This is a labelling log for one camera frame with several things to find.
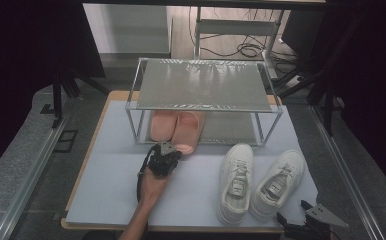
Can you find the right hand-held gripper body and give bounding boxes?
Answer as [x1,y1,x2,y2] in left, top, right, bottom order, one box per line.
[282,203,349,240]

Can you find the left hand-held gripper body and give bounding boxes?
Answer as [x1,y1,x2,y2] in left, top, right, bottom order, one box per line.
[146,141,181,179]

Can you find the pink foam slipper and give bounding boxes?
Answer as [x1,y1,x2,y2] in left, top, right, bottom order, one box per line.
[172,111,206,156]
[149,110,179,143]

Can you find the two-tier metal shoe rack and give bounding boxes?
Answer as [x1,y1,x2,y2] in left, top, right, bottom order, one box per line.
[124,57,285,148]

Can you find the person's left hand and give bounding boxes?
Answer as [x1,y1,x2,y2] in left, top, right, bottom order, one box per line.
[139,166,173,208]

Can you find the white table mat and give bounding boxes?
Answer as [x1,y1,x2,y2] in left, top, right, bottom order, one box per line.
[64,99,319,228]

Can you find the white lace-up sneaker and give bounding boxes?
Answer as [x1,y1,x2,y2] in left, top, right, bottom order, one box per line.
[216,143,255,225]
[249,149,306,221]

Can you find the black tripod stand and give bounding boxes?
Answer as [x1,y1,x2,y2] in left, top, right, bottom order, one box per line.
[270,13,365,138]
[50,64,109,130]

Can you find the white cabinet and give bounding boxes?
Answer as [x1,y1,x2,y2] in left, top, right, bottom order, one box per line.
[82,3,173,56]

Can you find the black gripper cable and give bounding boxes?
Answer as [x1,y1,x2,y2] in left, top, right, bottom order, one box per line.
[136,146,157,203]

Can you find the aluminium floor rail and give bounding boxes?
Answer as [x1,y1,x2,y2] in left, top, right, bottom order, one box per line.
[309,104,386,240]
[0,111,71,240]

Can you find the black floor bracket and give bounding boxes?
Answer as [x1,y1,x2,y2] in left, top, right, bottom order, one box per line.
[52,129,79,154]

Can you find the black floor cables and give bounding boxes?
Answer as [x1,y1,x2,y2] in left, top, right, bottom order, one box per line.
[188,6,299,65]

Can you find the grey metal stand frame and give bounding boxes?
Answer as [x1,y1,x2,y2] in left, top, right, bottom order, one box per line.
[193,6,286,80]

